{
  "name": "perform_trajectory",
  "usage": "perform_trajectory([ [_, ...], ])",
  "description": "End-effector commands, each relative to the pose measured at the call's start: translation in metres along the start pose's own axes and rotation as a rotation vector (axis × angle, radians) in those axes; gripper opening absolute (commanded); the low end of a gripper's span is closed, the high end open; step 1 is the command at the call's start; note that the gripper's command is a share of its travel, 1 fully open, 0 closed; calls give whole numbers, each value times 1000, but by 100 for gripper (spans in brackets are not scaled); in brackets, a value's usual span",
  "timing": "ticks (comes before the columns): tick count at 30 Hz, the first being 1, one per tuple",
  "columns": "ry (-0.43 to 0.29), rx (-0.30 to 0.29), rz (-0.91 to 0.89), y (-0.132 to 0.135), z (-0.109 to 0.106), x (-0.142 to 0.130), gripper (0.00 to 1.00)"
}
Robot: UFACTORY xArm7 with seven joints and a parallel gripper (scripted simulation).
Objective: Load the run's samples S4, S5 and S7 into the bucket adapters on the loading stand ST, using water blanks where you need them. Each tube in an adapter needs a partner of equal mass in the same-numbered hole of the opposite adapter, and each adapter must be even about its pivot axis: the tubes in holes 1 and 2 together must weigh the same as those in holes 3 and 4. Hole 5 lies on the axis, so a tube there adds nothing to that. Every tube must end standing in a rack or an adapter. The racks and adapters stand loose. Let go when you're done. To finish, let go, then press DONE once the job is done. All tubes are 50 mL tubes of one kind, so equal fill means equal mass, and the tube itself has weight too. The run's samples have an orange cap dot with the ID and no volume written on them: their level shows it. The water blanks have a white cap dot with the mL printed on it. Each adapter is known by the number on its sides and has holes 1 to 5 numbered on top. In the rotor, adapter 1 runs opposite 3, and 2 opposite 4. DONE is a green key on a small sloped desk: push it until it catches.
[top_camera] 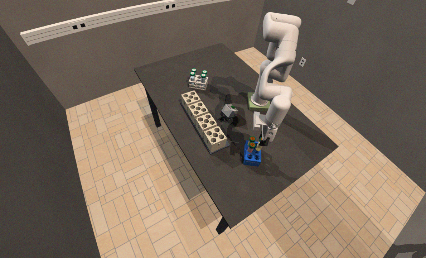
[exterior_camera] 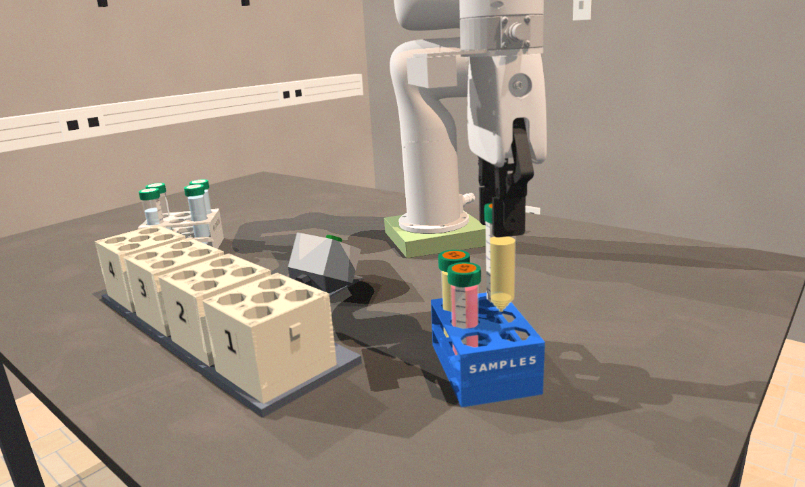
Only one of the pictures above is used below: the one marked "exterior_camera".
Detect cream tube rack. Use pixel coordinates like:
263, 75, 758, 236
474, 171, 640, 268
159, 209, 224, 249

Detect sample tube s5 with green cap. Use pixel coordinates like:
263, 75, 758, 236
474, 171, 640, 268
438, 250, 470, 312

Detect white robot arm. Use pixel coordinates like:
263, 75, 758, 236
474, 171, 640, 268
390, 0, 544, 234

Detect cream bucket adapter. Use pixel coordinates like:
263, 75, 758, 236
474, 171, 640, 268
95, 225, 185, 312
202, 273, 337, 404
158, 254, 271, 367
123, 238, 224, 337

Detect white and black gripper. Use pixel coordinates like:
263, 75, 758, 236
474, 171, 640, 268
461, 47, 547, 238

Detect blue tube rack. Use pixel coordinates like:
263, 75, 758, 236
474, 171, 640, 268
431, 293, 545, 407

